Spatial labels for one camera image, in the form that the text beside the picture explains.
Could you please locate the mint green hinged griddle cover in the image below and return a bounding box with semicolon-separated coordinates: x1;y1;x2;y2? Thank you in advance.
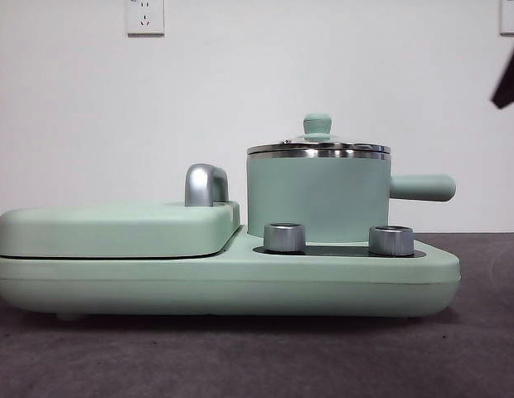
0;163;243;260

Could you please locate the glass lid with green knob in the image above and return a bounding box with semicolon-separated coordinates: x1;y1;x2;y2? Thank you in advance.
245;113;391;159

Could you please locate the mint green pot with handle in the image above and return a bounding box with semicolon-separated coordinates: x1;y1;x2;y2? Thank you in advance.
245;151;457;244

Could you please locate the mint green breakfast machine base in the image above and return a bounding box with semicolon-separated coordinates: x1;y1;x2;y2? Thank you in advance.
0;231;463;323

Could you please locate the white wall socket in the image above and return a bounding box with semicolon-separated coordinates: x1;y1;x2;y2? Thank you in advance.
125;0;166;38
498;0;514;36

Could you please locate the silver control knob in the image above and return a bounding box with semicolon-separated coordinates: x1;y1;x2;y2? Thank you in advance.
368;225;416;256
262;222;308;254

